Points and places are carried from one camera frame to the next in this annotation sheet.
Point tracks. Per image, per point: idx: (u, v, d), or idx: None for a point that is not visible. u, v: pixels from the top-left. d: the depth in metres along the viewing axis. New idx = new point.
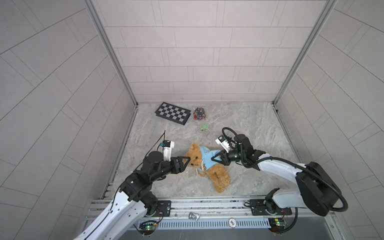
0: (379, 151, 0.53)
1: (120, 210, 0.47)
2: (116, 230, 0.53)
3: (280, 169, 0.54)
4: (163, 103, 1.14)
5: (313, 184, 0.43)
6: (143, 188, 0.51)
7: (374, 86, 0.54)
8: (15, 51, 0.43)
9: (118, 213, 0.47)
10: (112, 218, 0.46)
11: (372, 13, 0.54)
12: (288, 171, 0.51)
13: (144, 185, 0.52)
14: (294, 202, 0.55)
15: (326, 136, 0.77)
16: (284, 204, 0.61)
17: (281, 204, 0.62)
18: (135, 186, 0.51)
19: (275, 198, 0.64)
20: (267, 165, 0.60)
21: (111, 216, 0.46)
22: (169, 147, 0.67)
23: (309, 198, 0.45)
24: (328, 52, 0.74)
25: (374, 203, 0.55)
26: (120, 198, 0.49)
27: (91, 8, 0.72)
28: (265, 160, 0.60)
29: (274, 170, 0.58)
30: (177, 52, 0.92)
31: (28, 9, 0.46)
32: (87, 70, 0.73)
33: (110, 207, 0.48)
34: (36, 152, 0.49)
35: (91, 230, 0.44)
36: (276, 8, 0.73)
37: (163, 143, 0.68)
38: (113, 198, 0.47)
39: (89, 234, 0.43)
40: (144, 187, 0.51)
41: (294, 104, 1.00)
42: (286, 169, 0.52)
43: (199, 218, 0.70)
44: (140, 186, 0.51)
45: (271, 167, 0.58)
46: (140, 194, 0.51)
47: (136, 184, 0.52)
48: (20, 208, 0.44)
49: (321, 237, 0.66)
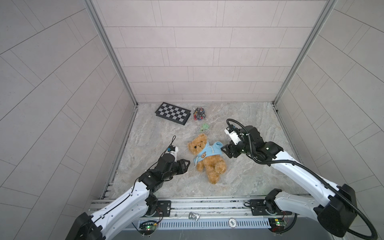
0: (379, 151, 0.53)
1: (139, 194, 0.54)
2: (120, 221, 0.53)
3: (306, 183, 0.47)
4: (163, 103, 1.14)
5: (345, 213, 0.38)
6: (157, 184, 0.60)
7: (374, 86, 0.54)
8: (15, 52, 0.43)
9: (137, 198, 0.53)
10: (132, 200, 0.51)
11: (372, 13, 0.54)
12: (315, 189, 0.44)
13: (158, 181, 0.60)
14: (301, 211, 0.54)
15: (327, 136, 0.77)
16: (287, 207, 0.60)
17: (283, 208, 0.62)
18: (150, 181, 0.59)
19: (278, 201, 0.63)
20: (288, 171, 0.51)
21: (132, 198, 0.52)
22: (175, 151, 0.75)
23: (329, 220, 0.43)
24: (328, 52, 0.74)
25: (374, 203, 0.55)
26: (140, 186, 0.56)
27: (92, 8, 0.73)
28: (288, 163, 0.50)
29: (295, 179, 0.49)
30: (177, 53, 0.92)
31: (28, 10, 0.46)
32: (87, 70, 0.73)
33: (130, 191, 0.54)
34: (36, 152, 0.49)
35: (112, 207, 0.48)
36: (276, 8, 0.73)
37: (169, 148, 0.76)
38: (133, 188, 0.55)
39: (110, 210, 0.47)
40: (157, 182, 0.59)
41: (294, 104, 1.00)
42: (314, 186, 0.45)
43: (199, 218, 0.70)
44: (154, 182, 0.59)
45: (294, 176, 0.50)
46: (154, 188, 0.59)
47: (151, 180, 0.59)
48: (20, 207, 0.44)
49: (321, 236, 0.70)
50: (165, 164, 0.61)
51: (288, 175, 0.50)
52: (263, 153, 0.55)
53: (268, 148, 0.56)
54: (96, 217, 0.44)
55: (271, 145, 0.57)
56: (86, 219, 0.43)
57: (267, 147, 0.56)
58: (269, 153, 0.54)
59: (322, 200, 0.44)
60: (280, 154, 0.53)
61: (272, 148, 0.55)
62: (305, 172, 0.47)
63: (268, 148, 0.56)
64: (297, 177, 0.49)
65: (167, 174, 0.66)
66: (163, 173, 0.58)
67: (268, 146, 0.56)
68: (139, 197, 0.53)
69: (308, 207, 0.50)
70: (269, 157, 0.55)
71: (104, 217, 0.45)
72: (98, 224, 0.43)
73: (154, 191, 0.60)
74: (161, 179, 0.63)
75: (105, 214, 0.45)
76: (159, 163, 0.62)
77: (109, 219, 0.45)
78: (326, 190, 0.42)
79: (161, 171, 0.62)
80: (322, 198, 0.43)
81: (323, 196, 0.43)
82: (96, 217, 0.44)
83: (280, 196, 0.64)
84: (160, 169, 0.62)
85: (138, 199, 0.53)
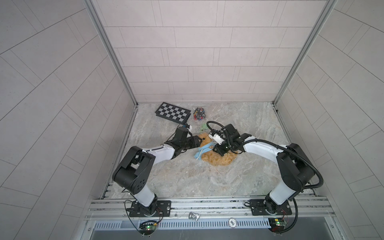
0: (378, 151, 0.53)
1: (170, 149, 0.64)
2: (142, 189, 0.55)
3: (265, 150, 0.57)
4: (163, 103, 1.14)
5: (293, 165, 0.46)
6: (177, 149, 0.69)
7: (374, 86, 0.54)
8: (15, 51, 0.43)
9: (169, 151, 0.63)
10: (166, 150, 0.61)
11: (372, 13, 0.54)
12: (271, 152, 0.54)
13: (177, 147, 0.68)
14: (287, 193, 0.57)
15: (327, 136, 0.77)
16: (281, 199, 0.61)
17: (278, 200, 0.63)
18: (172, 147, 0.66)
19: (273, 196, 0.65)
20: (251, 146, 0.63)
21: (167, 149, 0.62)
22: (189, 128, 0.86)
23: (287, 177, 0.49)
24: (328, 52, 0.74)
25: (374, 203, 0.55)
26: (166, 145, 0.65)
27: (91, 7, 0.72)
28: (251, 141, 0.63)
29: (258, 150, 0.60)
30: (177, 52, 0.92)
31: (28, 9, 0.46)
32: (87, 70, 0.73)
33: (164, 145, 0.64)
34: (35, 153, 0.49)
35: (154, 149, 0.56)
36: (276, 8, 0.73)
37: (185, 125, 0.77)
38: (164, 145, 0.65)
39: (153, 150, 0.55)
40: (177, 148, 0.68)
41: (294, 103, 1.00)
42: (270, 150, 0.54)
43: (199, 218, 0.70)
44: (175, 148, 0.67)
45: (256, 148, 0.61)
46: (176, 153, 0.70)
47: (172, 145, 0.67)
48: (20, 208, 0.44)
49: (321, 236, 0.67)
50: (181, 133, 0.72)
51: (252, 148, 0.63)
52: (237, 141, 0.69)
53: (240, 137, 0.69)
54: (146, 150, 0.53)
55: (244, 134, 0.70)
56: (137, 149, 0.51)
57: (240, 137, 0.69)
58: (242, 139, 0.67)
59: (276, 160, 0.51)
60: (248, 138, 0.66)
61: (243, 136, 0.69)
62: (262, 142, 0.59)
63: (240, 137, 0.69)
64: (258, 148, 0.60)
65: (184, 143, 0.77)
66: (181, 141, 0.73)
67: (241, 136, 0.69)
68: (168, 151, 0.62)
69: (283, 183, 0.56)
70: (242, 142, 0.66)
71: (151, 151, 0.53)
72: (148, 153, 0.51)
73: (176, 156, 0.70)
74: (179, 146, 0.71)
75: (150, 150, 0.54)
76: (177, 133, 0.73)
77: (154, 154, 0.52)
78: (277, 150, 0.52)
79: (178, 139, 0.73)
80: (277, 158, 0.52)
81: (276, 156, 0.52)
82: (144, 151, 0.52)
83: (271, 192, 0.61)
84: (178, 138, 0.73)
85: (168, 152, 0.62)
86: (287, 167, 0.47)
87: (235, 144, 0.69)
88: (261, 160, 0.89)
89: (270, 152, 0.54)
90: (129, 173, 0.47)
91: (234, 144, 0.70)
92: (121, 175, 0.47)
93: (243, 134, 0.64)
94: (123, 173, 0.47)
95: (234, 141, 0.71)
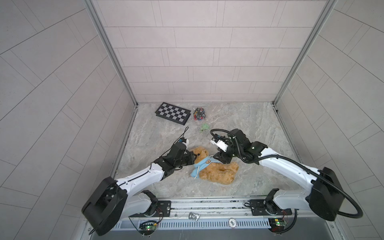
0: (379, 151, 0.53)
1: (156, 173, 0.56)
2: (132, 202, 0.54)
3: (290, 173, 0.49)
4: (163, 103, 1.14)
5: (328, 196, 0.40)
6: (170, 169, 0.63)
7: (374, 86, 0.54)
8: (15, 51, 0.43)
9: (155, 175, 0.56)
10: (151, 176, 0.54)
11: (372, 13, 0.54)
12: (299, 176, 0.47)
13: (170, 167, 0.62)
14: (297, 203, 0.54)
15: (326, 136, 0.77)
16: (285, 205, 0.61)
17: (281, 205, 0.62)
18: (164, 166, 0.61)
19: (277, 199, 0.63)
20: (273, 164, 0.54)
21: (151, 174, 0.54)
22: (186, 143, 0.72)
23: (317, 203, 0.44)
24: (327, 52, 0.76)
25: (374, 203, 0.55)
26: (156, 167, 0.59)
27: (91, 7, 0.72)
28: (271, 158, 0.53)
29: (281, 170, 0.53)
30: (177, 53, 0.92)
31: (28, 9, 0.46)
32: (87, 70, 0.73)
33: (148, 169, 0.56)
34: (36, 152, 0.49)
35: (134, 177, 0.50)
36: (276, 8, 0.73)
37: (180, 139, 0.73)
38: (151, 168, 0.57)
39: (132, 179, 0.49)
40: (170, 167, 0.62)
41: (294, 104, 1.00)
42: (297, 174, 0.47)
43: (199, 218, 0.70)
44: (168, 167, 0.61)
45: (280, 168, 0.52)
46: (167, 173, 0.62)
47: (163, 165, 0.61)
48: (20, 208, 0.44)
49: (321, 236, 0.70)
50: (177, 151, 0.64)
51: (275, 168, 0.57)
52: (251, 153, 0.59)
53: (254, 147, 0.59)
54: (121, 182, 0.47)
55: (257, 144, 0.60)
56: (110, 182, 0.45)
57: (253, 147, 0.59)
58: (256, 151, 0.57)
59: (306, 185, 0.46)
60: (265, 152, 0.56)
61: (258, 147, 0.59)
62: (287, 163, 0.50)
63: (254, 148, 0.59)
64: (282, 169, 0.51)
65: (179, 162, 0.69)
66: (176, 159, 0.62)
67: (254, 146, 0.60)
68: (156, 175, 0.56)
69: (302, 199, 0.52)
70: (256, 155, 0.57)
71: (128, 183, 0.47)
72: (123, 188, 0.45)
73: (167, 177, 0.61)
74: (173, 165, 0.66)
75: (129, 181, 0.48)
76: (173, 150, 0.65)
77: (132, 186, 0.47)
78: (308, 175, 0.45)
79: (173, 157, 0.65)
80: (307, 184, 0.46)
81: (306, 182, 0.45)
82: (120, 183, 0.46)
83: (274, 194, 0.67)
84: (172, 156, 0.65)
85: (155, 177, 0.56)
86: (321, 198, 0.42)
87: (249, 155, 0.59)
88: None
89: (297, 176, 0.48)
90: (96, 210, 0.42)
91: (247, 155, 0.59)
92: (89, 212, 0.42)
93: (256, 143, 0.61)
94: (92, 208, 0.43)
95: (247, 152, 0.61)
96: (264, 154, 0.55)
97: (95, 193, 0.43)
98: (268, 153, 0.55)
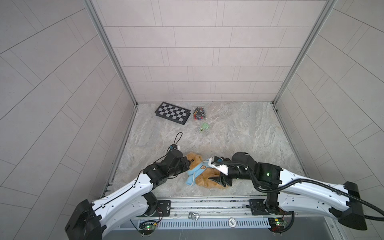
0: (379, 151, 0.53)
1: (142, 187, 0.52)
2: (121, 214, 0.53)
3: (319, 196, 0.47)
4: (163, 103, 1.14)
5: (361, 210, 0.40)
6: (162, 178, 0.57)
7: (374, 86, 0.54)
8: (15, 51, 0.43)
9: (140, 190, 0.51)
10: (134, 192, 0.50)
11: (372, 13, 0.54)
12: (332, 200, 0.45)
13: (163, 175, 0.57)
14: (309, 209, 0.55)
15: (326, 136, 0.77)
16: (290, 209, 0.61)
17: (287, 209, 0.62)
18: (155, 174, 0.57)
19: (284, 206, 0.62)
20: (299, 190, 0.49)
21: (135, 190, 0.50)
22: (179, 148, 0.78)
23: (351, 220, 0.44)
24: (328, 52, 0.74)
25: (374, 203, 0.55)
26: (144, 179, 0.54)
27: (91, 7, 0.72)
28: (295, 184, 0.48)
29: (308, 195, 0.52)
30: (177, 53, 0.92)
31: (28, 9, 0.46)
32: (87, 70, 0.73)
33: (134, 183, 0.52)
34: (36, 152, 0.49)
35: (114, 198, 0.47)
36: (276, 8, 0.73)
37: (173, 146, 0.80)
38: (140, 178, 0.54)
39: (111, 201, 0.46)
40: (163, 176, 0.57)
41: (294, 104, 1.00)
42: (328, 197, 0.45)
43: (199, 218, 0.70)
44: (160, 176, 0.57)
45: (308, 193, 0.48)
46: (158, 183, 0.57)
47: (156, 172, 0.58)
48: (20, 207, 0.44)
49: (321, 236, 0.70)
50: (173, 159, 0.59)
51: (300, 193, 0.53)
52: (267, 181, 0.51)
53: (269, 174, 0.52)
54: (97, 206, 0.44)
55: (270, 169, 0.53)
56: (87, 207, 0.43)
57: (267, 174, 0.52)
58: (273, 179, 0.50)
59: (342, 208, 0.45)
60: (283, 178, 0.50)
61: (272, 174, 0.51)
62: (313, 187, 0.46)
63: (269, 175, 0.51)
64: (310, 194, 0.48)
65: (173, 171, 0.64)
66: (170, 168, 0.60)
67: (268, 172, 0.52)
68: (142, 190, 0.52)
69: (323, 210, 0.51)
70: (275, 184, 0.51)
71: (105, 207, 0.44)
72: (98, 213, 0.42)
73: (158, 185, 0.58)
74: (167, 174, 0.61)
75: (106, 204, 0.45)
76: (168, 157, 0.60)
77: (108, 210, 0.44)
78: (341, 197, 0.43)
79: (168, 166, 0.60)
80: (340, 206, 0.44)
81: (341, 205, 0.44)
82: (96, 206, 0.44)
83: (284, 201, 0.62)
84: (167, 164, 0.61)
85: (141, 192, 0.52)
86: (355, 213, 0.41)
87: (266, 184, 0.51)
88: (262, 160, 0.89)
89: (328, 200, 0.46)
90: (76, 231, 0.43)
91: (266, 185, 0.51)
92: (69, 234, 0.43)
93: (268, 168, 0.53)
94: (72, 230, 0.43)
95: (263, 181, 0.52)
96: (284, 181, 0.49)
97: (73, 217, 0.43)
98: (288, 180, 0.49)
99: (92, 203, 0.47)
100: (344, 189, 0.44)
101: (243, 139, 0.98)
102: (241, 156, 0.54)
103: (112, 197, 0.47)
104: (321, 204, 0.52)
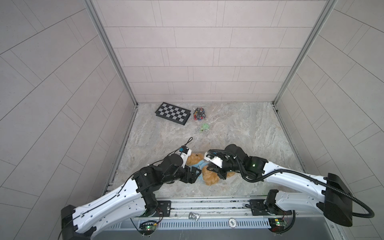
0: (379, 151, 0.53)
1: (126, 196, 0.47)
2: (113, 216, 0.53)
3: (298, 185, 0.48)
4: (163, 103, 1.14)
5: (342, 203, 0.39)
6: (154, 185, 0.51)
7: (374, 86, 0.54)
8: (15, 51, 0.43)
9: (123, 199, 0.47)
10: (117, 201, 0.46)
11: (372, 13, 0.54)
12: (309, 189, 0.46)
13: (156, 182, 0.51)
14: (305, 208, 0.54)
15: (326, 136, 0.77)
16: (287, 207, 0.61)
17: (285, 207, 0.61)
18: (145, 181, 0.50)
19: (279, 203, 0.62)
20: (280, 180, 0.52)
21: (117, 199, 0.46)
22: (187, 153, 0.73)
23: (332, 212, 0.44)
24: (327, 52, 0.76)
25: (375, 203, 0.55)
26: (129, 187, 0.49)
27: (91, 7, 0.72)
28: (277, 173, 0.52)
29: (289, 185, 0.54)
30: (177, 52, 0.92)
31: (28, 9, 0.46)
32: (87, 70, 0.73)
33: (118, 191, 0.48)
34: (35, 153, 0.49)
35: (95, 206, 0.44)
36: (276, 8, 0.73)
37: (182, 148, 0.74)
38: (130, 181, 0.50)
39: (91, 210, 0.44)
40: (155, 183, 0.50)
41: (294, 104, 1.00)
42: (306, 186, 0.46)
43: (199, 218, 0.70)
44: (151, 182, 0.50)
45: (285, 182, 0.51)
46: (149, 189, 0.50)
47: (148, 177, 0.51)
48: (20, 208, 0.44)
49: (321, 236, 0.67)
50: (169, 166, 0.51)
51: (281, 183, 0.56)
52: (253, 171, 0.57)
53: (255, 165, 0.57)
54: (76, 214, 0.43)
55: (257, 161, 0.58)
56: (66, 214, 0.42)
57: (253, 165, 0.57)
58: (258, 170, 0.55)
59: (319, 196, 0.45)
60: (267, 168, 0.54)
61: (258, 164, 0.57)
62: (294, 176, 0.49)
63: (255, 165, 0.57)
64: (289, 183, 0.50)
65: (169, 178, 0.57)
66: (164, 174, 0.52)
67: (254, 163, 0.58)
68: (127, 199, 0.47)
69: (311, 205, 0.51)
70: (260, 174, 0.55)
71: (84, 215, 0.43)
72: (75, 222, 0.42)
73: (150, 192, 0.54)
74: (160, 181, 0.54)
75: (85, 213, 0.43)
76: (165, 163, 0.52)
77: (86, 219, 0.42)
78: (318, 186, 0.44)
79: (162, 172, 0.54)
80: (318, 196, 0.45)
81: (318, 194, 0.45)
82: (76, 214, 0.43)
83: (280, 199, 0.63)
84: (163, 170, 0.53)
85: (124, 201, 0.47)
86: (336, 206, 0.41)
87: (252, 174, 0.56)
88: None
89: (306, 188, 0.47)
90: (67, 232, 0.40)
91: (251, 173, 0.56)
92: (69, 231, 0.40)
93: (256, 160, 0.59)
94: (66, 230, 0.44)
95: (250, 170, 0.58)
96: (266, 171, 0.54)
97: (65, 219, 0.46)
98: (270, 170, 0.53)
99: (73, 210, 0.44)
100: (323, 178, 0.45)
101: (243, 139, 0.98)
102: (232, 147, 0.60)
103: (94, 204, 0.45)
104: (310, 200, 0.52)
